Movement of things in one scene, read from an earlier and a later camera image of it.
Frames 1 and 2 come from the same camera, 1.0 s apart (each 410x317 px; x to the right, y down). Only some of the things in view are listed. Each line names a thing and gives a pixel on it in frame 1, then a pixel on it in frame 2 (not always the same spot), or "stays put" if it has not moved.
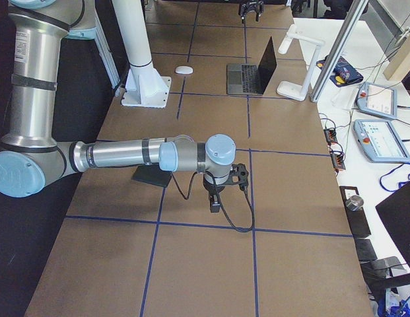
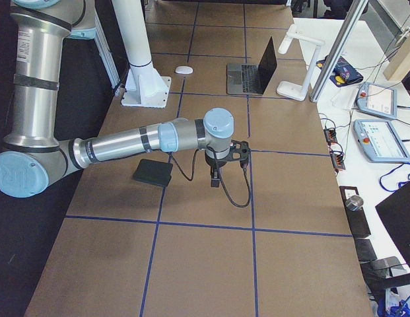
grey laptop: (252, 78) stays put
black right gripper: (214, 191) to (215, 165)
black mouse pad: (152, 174) stays put
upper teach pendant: (378, 100) stays put
